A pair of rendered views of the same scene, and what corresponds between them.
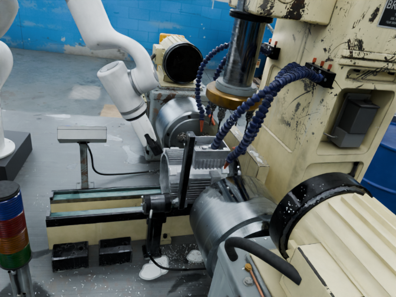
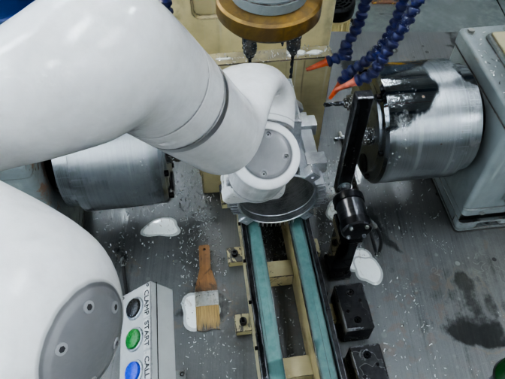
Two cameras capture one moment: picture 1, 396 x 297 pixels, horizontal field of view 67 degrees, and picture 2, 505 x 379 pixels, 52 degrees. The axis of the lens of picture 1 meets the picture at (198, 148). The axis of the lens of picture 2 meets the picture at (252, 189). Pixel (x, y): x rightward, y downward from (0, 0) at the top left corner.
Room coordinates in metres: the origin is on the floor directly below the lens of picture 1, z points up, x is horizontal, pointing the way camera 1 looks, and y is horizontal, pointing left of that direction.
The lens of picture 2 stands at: (0.76, 0.69, 1.82)
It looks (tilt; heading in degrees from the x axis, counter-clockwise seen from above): 53 degrees down; 283
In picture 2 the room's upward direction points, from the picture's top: 1 degrees clockwise
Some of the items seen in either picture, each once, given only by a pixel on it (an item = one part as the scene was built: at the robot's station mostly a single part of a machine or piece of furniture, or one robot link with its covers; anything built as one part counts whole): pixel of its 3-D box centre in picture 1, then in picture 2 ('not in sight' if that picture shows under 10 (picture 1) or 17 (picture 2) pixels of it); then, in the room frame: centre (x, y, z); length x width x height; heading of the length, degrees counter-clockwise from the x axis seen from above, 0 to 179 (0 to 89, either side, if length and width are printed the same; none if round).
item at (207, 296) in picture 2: not in sight; (206, 286); (0.97, 0.21, 0.80); 0.21 x 0.05 x 0.01; 109
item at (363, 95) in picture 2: (184, 172); (352, 147); (0.73, 0.03, 1.12); 0.04 x 0.03 x 0.26; 111
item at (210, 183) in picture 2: not in sight; (215, 168); (1.03, -0.07, 0.86); 0.07 x 0.06 x 0.12; 21
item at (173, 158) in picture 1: (192, 175); (270, 161); (0.88, 0.00, 1.01); 0.20 x 0.19 x 0.19; 110
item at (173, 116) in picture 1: (184, 125); (93, 148); (1.23, 0.08, 1.04); 0.37 x 0.25 x 0.25; 21
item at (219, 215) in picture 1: (246, 239); (421, 119); (0.59, -0.17, 1.04); 0.41 x 0.25 x 0.25; 21
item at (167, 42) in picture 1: (167, 79); not in sight; (1.49, 0.21, 1.16); 0.33 x 0.26 x 0.42; 21
